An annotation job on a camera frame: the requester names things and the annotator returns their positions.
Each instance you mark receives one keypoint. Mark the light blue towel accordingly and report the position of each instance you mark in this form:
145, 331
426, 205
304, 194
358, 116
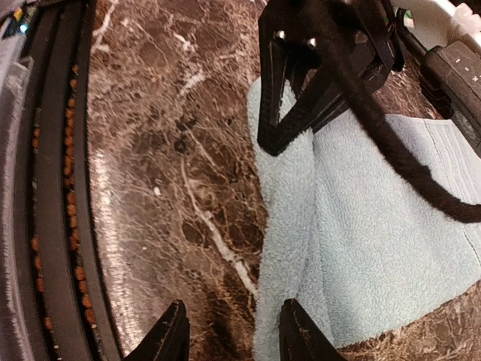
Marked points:
380, 272

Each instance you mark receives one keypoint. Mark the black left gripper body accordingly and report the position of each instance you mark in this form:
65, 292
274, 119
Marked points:
297, 36

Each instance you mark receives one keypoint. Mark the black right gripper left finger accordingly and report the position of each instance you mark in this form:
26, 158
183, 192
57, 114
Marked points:
168, 340

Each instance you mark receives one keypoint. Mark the small green circuit board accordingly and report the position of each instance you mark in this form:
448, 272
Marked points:
19, 20

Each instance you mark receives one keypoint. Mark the black front rail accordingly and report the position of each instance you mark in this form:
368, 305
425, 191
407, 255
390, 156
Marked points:
62, 303

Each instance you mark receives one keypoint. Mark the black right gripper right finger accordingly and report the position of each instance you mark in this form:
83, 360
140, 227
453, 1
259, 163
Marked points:
301, 339

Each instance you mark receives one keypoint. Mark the white slotted cable duct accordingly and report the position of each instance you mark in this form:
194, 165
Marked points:
14, 77

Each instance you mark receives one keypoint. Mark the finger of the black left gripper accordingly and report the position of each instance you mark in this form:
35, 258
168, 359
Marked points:
274, 101

